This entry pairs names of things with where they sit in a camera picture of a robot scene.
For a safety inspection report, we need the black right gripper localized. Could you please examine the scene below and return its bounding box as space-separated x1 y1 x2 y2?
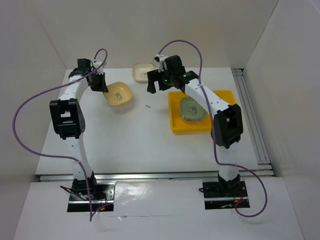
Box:
147 67 175 94

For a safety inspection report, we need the yellow panda plate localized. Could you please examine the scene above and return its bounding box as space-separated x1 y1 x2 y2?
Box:
103 81 133 106

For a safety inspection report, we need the cream panda plate back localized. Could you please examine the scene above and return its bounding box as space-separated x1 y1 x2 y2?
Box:
132 63 156 83

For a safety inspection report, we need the green panda plate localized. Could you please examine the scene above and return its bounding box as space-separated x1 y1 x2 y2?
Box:
179 96 207 122

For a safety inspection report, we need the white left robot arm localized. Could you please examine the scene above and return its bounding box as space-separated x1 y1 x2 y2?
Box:
49 58 108 200

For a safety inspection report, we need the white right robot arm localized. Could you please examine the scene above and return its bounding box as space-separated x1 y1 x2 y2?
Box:
147 53 244 196

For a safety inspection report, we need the yellow plastic bin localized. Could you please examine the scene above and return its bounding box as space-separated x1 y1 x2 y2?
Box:
167 89 237 133

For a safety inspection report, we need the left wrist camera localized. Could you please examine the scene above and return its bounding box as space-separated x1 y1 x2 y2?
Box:
93 60 105 75

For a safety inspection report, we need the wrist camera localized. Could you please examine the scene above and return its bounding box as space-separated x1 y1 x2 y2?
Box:
93 60 105 75
154 53 168 73

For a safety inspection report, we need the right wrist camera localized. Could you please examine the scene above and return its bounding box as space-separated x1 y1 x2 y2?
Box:
154 53 168 73

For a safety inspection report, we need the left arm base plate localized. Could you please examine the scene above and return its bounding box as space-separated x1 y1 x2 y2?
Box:
60 182 116 213

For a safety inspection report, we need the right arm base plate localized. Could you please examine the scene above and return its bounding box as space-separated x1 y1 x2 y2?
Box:
198 181 250 210

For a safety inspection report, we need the aluminium rail front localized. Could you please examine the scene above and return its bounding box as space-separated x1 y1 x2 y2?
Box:
39 168 275 182

